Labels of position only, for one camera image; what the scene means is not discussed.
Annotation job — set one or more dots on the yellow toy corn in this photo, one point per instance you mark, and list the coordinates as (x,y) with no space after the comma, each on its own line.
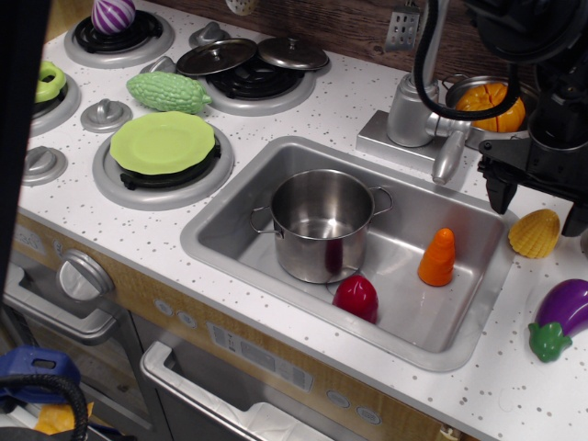
(536,234)

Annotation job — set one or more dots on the silver dishwasher door handle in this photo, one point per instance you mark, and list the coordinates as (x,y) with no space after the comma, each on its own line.
(205,398)

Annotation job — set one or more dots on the orange toy pumpkin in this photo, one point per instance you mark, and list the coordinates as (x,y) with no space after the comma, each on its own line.
(486,96)

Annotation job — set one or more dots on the front left stove burner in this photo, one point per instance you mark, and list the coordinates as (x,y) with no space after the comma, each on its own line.
(59,113)

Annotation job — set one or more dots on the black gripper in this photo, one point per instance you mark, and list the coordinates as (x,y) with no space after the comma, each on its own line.
(560,172)

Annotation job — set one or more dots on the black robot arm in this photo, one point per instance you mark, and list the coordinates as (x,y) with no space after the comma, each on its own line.
(551,36)

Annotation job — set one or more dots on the silver toy faucet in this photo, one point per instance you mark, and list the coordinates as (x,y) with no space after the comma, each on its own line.
(413,135)

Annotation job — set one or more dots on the silver oven door handle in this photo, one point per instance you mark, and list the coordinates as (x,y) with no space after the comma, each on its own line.
(94,329)

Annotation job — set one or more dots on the steel pot lid left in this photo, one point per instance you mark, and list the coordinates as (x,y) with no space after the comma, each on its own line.
(216,57)

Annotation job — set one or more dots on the small steel pot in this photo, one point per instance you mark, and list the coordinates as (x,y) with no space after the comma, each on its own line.
(458,84)

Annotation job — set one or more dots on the blue clamp tool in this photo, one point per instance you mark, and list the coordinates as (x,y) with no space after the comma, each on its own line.
(39,375)

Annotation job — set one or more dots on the green toy cutting board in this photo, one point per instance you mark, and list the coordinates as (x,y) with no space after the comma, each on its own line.
(51,80)

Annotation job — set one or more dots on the silver stove knob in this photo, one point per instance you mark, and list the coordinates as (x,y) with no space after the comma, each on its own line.
(207,35)
(43,165)
(164,64)
(106,116)

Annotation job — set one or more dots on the back right stove burner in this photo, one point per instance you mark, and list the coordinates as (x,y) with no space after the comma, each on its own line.
(257,88)

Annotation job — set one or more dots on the green toy bitter gourd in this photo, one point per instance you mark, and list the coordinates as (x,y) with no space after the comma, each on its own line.
(169,92)

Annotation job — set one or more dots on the steel pot in sink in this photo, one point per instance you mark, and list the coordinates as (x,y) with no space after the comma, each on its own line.
(320,219)

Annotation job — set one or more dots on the hanging metal grater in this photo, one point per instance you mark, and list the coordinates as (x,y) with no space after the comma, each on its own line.
(403,27)

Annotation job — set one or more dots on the stove burner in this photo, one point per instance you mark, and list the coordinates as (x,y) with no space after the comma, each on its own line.
(106,174)
(59,113)
(147,38)
(257,88)

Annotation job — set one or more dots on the steel pot lid right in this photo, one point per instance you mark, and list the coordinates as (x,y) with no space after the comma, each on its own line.
(292,53)

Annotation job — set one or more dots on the front right stove burner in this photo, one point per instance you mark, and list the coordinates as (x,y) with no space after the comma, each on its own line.
(106,174)

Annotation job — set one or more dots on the purple toy eggplant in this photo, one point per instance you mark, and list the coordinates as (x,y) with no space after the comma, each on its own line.
(561,315)

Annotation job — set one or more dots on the silver stove knob front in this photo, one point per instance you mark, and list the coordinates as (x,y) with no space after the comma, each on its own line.
(43,165)

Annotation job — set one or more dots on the purple striped toy ball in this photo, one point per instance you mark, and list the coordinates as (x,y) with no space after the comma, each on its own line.
(111,17)

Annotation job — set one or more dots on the green toy plate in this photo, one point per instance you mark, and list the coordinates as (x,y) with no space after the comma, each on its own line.
(162,143)

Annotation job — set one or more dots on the hanging white slotted spoon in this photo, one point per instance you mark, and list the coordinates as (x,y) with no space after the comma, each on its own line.
(242,8)

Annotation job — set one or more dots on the red toy pepper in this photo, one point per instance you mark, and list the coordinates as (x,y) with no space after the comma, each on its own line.
(357,295)

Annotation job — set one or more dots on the silver stove knob rear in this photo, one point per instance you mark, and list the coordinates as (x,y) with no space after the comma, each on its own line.
(207,35)

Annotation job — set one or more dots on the back left stove burner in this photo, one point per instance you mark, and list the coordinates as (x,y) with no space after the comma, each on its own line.
(147,38)

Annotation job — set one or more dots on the silver stove knob back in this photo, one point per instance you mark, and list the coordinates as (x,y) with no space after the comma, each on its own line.
(164,64)

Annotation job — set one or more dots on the silver sink basin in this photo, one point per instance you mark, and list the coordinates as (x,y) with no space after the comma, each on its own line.
(434,328)

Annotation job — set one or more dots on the silver oven dial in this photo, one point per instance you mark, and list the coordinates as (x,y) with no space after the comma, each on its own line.
(81,278)

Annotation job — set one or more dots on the silver stove knob middle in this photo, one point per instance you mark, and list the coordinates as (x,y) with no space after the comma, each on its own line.
(106,116)

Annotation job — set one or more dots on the steel pot lid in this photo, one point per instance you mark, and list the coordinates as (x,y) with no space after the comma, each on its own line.
(216,57)
(292,53)

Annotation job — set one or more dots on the orange toy carrot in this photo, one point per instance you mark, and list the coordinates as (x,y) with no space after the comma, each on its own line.
(437,264)

